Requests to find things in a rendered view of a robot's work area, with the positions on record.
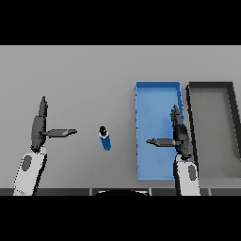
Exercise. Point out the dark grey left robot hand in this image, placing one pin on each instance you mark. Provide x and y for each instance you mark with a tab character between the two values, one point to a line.
38	130

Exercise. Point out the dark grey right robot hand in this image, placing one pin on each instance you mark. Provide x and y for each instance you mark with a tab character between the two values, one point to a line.
180	138

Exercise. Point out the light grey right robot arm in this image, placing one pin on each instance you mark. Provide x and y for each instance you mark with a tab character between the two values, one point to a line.
187	177

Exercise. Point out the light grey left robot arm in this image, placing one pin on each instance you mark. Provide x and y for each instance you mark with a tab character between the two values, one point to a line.
28	172

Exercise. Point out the blue rectangular bin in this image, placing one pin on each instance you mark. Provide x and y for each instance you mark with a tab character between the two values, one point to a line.
157	131

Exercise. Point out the dark grey rectangular bin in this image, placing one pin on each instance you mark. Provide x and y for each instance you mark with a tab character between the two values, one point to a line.
215	131

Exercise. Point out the blue pipe with dark end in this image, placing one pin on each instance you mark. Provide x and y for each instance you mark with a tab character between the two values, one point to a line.
104	139

